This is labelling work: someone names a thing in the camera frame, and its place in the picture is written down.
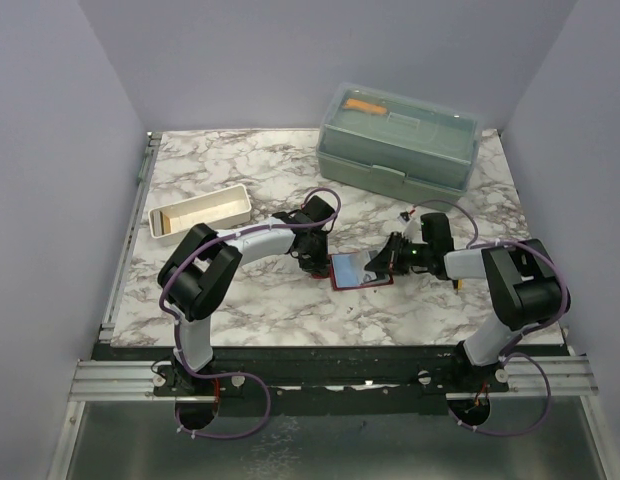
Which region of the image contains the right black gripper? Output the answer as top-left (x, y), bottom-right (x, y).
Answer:
top-left (365, 233), bottom-right (432, 277)

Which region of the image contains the black VIP credit card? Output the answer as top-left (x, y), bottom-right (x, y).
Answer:
top-left (361, 272), bottom-right (392, 285)

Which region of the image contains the red leather card holder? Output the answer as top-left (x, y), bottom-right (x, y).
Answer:
top-left (312, 250), bottom-right (394, 291)

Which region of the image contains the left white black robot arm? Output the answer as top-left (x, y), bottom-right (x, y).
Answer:
top-left (157, 192), bottom-right (340, 395)

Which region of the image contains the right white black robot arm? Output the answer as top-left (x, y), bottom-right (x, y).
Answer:
top-left (365, 213), bottom-right (570, 392)

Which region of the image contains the stack of cards in tray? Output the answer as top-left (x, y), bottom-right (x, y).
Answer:
top-left (159, 211), bottom-right (172, 236)

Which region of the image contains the green plastic toolbox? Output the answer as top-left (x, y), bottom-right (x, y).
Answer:
top-left (316, 83), bottom-right (483, 211)

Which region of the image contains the white rectangular plastic tray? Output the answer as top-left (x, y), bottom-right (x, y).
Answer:
top-left (148, 184), bottom-right (252, 245)

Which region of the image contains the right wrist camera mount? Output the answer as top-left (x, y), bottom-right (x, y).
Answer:
top-left (399, 208), bottom-right (421, 243)

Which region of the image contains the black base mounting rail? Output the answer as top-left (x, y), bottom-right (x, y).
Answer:
top-left (91, 344), bottom-right (508, 416)

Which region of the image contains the orange handled tool in toolbox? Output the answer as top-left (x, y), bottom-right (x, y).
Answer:
top-left (342, 98), bottom-right (388, 116)

